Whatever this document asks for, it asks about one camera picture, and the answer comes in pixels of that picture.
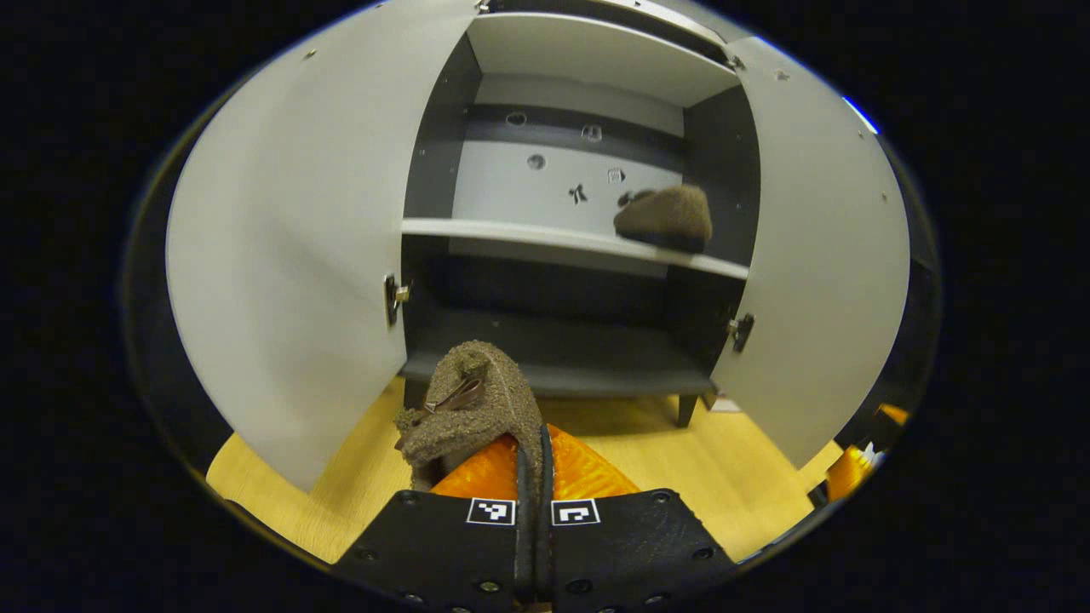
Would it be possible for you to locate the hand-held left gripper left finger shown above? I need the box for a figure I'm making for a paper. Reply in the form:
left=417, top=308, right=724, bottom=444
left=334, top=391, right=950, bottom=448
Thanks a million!
left=335, top=434, right=533, bottom=613

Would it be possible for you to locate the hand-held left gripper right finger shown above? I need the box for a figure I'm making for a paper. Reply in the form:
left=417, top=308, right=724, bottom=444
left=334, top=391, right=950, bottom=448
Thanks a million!
left=535, top=423, right=739, bottom=612

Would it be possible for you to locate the brown fuzzy shoe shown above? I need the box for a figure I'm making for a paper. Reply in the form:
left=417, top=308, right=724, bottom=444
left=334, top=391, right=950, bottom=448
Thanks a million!
left=613, top=185, right=714, bottom=254
left=393, top=341, right=546, bottom=493

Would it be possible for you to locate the white shoe cabinet door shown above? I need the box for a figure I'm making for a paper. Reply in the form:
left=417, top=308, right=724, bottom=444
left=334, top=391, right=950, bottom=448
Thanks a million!
left=709, top=36, right=912, bottom=471
left=164, top=0, right=482, bottom=495

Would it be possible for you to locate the white shoe cabinet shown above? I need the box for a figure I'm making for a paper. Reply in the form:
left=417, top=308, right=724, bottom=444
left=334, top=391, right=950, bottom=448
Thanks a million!
left=387, top=0, right=763, bottom=427

